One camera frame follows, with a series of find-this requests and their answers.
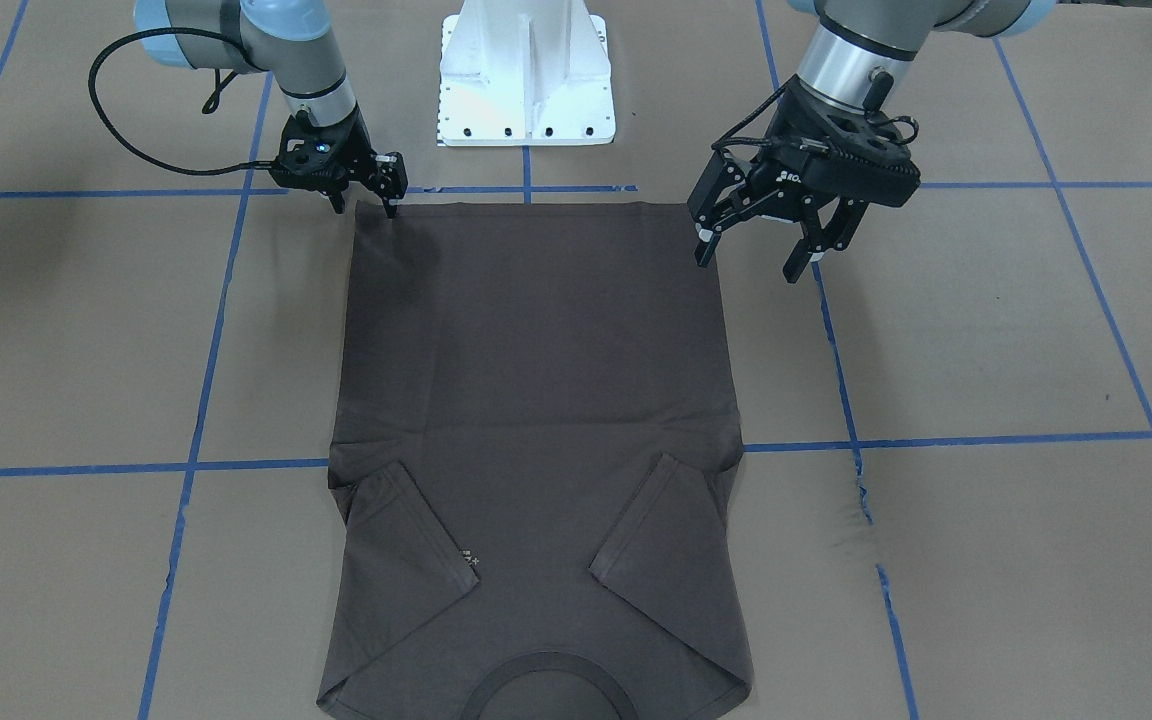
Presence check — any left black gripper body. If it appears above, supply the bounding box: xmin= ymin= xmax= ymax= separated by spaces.
xmin=688 ymin=79 xmax=922 ymax=236

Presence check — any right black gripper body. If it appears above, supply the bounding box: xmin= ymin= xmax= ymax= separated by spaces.
xmin=270 ymin=108 xmax=381 ymax=195

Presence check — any dark brown t-shirt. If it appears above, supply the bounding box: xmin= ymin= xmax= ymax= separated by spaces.
xmin=317 ymin=202 xmax=753 ymax=719

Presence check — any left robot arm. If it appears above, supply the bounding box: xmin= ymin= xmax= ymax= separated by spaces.
xmin=687 ymin=1 xmax=1053 ymax=283

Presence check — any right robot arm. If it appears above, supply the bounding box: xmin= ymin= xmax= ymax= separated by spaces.
xmin=132 ymin=1 xmax=408 ymax=218

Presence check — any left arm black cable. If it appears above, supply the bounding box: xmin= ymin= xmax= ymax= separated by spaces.
xmin=712 ymin=85 xmax=922 ymax=161

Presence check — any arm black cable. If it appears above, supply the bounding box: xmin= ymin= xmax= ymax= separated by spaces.
xmin=712 ymin=85 xmax=922 ymax=161
xmin=88 ymin=26 xmax=287 ymax=179

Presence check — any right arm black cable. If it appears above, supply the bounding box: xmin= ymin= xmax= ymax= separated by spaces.
xmin=88 ymin=26 xmax=287 ymax=179

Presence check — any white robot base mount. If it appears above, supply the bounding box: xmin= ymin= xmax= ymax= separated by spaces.
xmin=435 ymin=1 xmax=617 ymax=147

